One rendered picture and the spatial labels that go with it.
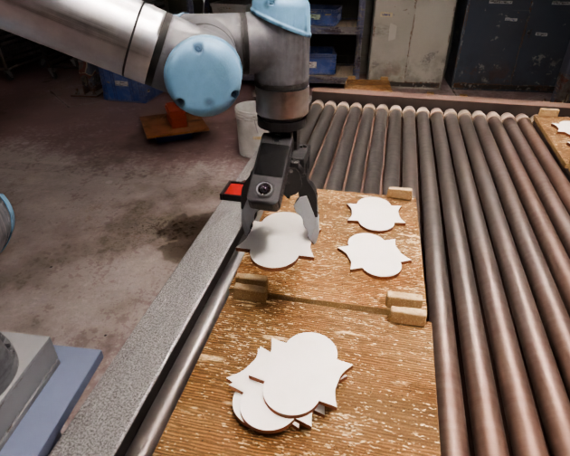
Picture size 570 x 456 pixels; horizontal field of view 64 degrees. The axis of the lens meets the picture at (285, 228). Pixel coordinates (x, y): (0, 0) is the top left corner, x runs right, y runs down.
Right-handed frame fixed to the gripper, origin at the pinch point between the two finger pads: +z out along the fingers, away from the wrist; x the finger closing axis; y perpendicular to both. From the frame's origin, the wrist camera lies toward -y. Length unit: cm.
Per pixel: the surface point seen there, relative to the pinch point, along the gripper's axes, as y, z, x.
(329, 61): 455, 74, 46
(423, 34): 467, 45, -49
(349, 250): 15.2, 11.2, -10.9
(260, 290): -2.5, 9.5, 2.9
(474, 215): 39, 14, -38
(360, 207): 32.5, 11.1, -11.8
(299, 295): 0.7, 12.2, -3.3
